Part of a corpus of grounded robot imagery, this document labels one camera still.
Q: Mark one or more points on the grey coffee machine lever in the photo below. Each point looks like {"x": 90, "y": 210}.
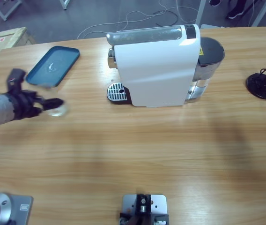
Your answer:
{"x": 144, "y": 35}

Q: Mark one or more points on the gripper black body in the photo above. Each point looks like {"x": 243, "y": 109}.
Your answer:
{"x": 26, "y": 105}

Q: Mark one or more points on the white metal post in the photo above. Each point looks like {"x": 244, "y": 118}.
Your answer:
{"x": 261, "y": 11}
{"x": 200, "y": 11}

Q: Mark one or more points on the wooden crate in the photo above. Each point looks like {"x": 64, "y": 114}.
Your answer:
{"x": 13, "y": 38}

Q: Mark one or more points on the grey base plate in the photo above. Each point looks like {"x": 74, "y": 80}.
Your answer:
{"x": 23, "y": 208}

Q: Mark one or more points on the white capsule coffee machine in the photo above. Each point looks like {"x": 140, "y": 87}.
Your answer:
{"x": 156, "y": 70}

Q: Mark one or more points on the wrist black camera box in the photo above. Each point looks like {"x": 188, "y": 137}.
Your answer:
{"x": 16, "y": 78}

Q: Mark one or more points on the black drip tray with grate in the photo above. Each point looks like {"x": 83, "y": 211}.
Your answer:
{"x": 116, "y": 92}

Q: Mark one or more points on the person's dark trouser leg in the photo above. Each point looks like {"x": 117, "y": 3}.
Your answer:
{"x": 239, "y": 4}

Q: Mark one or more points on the white metal table frame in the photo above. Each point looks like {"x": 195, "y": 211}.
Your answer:
{"x": 6, "y": 10}

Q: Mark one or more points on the black capsule holder with rods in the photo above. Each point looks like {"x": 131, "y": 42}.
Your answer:
{"x": 257, "y": 87}

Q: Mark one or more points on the clear drinking glass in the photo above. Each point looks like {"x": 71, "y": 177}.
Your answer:
{"x": 59, "y": 112}

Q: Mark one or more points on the blue rectangular plastic tray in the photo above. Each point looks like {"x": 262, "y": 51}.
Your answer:
{"x": 53, "y": 58}

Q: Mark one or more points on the black sneaker white sole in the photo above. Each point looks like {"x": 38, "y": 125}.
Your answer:
{"x": 216, "y": 2}
{"x": 233, "y": 14}

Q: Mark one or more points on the white metal table leg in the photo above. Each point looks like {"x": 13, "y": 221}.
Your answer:
{"x": 64, "y": 4}

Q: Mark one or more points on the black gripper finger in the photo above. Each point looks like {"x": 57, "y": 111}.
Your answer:
{"x": 53, "y": 101}
{"x": 52, "y": 107}

